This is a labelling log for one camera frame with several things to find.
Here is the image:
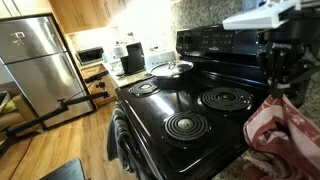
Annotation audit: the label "black oven door handle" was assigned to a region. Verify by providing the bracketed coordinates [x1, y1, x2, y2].
[121, 131, 158, 180]

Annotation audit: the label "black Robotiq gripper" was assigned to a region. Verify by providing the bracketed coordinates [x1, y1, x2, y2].
[258, 10, 320, 99]

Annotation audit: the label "silver black microwave oven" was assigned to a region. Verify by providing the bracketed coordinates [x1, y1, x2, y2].
[75, 45, 106, 66]

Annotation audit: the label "brown wood wall cabinets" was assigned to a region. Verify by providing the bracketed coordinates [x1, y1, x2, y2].
[48, 0, 128, 34]

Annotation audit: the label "pale cabinet above refrigerator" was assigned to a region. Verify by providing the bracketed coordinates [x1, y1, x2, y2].
[0, 0, 53, 19]

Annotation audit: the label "brown wood base cabinet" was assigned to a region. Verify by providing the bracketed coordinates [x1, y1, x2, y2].
[79, 63, 118, 108]

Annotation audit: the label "stainless steel refrigerator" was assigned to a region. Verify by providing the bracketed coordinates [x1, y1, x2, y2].
[0, 14, 95, 129]

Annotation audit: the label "tan sofa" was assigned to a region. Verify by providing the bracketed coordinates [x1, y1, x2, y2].
[0, 89, 41, 134]

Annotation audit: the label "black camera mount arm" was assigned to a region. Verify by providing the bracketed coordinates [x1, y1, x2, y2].
[0, 81, 111, 155]

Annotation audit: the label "white toaster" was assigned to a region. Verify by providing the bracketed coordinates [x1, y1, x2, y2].
[144, 49, 177, 73]

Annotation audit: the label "small white countertop appliance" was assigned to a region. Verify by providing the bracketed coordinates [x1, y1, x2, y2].
[111, 41, 130, 76]

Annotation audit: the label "black stereo camera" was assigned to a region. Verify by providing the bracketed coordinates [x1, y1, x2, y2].
[84, 69, 110, 84]

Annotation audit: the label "black coil burner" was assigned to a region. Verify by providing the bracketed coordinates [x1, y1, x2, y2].
[127, 79, 162, 98]
[198, 87, 255, 113]
[162, 111, 213, 144]

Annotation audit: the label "black electric stove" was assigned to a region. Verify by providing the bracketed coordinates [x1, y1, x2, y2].
[114, 23, 316, 180]

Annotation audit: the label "black frying pan steel handle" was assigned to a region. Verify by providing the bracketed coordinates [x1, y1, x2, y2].
[151, 64, 196, 84]

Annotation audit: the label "red white patterned towel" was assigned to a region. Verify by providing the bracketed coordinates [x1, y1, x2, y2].
[242, 94, 320, 180]

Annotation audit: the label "black coffee maker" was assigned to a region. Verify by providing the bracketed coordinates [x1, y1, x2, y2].
[120, 41, 147, 76]

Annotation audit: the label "yellow cushion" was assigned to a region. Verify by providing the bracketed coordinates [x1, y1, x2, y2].
[0, 91, 18, 115]

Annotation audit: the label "dark grey hanging towel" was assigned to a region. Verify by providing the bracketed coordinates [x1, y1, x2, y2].
[106, 101, 141, 174]

